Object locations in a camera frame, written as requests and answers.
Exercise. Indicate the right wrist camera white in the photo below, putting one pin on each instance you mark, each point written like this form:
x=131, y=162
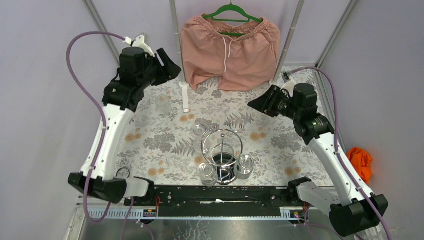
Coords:
x=289, y=85

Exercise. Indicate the orange cloth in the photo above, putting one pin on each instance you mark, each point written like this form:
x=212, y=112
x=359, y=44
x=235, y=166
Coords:
x=361, y=161

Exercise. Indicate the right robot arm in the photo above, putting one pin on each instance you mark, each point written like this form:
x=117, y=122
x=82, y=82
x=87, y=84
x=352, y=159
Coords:
x=355, y=207

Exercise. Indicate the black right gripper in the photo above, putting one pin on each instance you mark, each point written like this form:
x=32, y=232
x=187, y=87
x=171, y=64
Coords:
x=265, y=103

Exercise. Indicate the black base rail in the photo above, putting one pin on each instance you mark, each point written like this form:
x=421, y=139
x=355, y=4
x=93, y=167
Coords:
x=219, y=201

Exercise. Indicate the pink shorts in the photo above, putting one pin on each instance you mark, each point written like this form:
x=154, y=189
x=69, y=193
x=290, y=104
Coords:
x=241, y=57

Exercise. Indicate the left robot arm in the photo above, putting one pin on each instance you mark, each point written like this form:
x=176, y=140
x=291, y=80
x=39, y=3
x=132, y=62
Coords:
x=138, y=70

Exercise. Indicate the chrome wine glass rack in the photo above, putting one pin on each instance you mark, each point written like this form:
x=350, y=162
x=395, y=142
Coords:
x=222, y=147

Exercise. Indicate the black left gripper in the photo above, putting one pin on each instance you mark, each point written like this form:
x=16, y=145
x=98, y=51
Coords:
x=160, y=67

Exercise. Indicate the floral table mat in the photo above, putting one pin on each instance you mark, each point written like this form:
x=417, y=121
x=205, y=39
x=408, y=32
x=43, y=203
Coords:
x=160, y=147

